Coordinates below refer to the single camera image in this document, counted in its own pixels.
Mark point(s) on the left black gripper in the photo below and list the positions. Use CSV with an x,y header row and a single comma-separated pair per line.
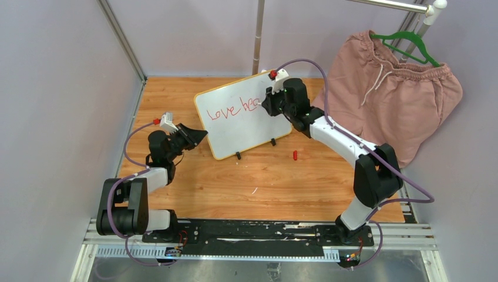
x,y
192,138

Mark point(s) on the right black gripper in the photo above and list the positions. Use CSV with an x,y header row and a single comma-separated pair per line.
x,y
269,103

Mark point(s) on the yellow framed whiteboard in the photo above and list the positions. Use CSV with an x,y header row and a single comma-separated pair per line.
x,y
234,121

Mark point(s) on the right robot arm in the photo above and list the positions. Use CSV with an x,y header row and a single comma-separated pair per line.
x,y
375,167

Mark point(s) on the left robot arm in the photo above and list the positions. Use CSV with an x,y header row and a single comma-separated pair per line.
x,y
124,204

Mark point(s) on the pink shorts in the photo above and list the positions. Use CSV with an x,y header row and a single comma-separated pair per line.
x,y
382,100

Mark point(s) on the white metal clothes rack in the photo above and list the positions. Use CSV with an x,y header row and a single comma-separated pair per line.
x,y
429,11

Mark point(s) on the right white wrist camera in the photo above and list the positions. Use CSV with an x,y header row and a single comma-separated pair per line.
x,y
278,77

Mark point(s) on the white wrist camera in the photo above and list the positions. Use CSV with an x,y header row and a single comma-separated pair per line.
x,y
278,77
166,123

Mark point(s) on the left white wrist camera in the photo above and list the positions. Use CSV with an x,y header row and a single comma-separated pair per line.
x,y
166,123

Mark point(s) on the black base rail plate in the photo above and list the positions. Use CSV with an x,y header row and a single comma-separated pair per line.
x,y
273,241

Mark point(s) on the grey aluminium corner post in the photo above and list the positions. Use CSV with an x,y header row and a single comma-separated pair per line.
x,y
122,39

